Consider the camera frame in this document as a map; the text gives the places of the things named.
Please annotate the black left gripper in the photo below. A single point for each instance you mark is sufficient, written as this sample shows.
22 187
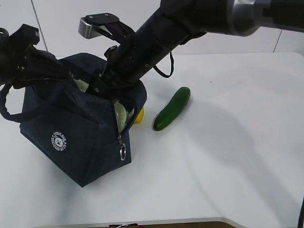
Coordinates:
21 64

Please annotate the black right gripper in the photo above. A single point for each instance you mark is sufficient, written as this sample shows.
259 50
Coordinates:
123 68

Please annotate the yellow lemon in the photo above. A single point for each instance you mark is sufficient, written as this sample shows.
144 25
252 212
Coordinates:
139 117

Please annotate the green cucumber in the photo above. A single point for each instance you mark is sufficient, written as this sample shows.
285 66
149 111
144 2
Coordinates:
173 109

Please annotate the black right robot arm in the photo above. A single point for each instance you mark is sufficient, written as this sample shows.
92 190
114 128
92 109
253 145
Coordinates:
175 23

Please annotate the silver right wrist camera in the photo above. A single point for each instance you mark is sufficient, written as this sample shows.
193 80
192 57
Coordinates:
104 24

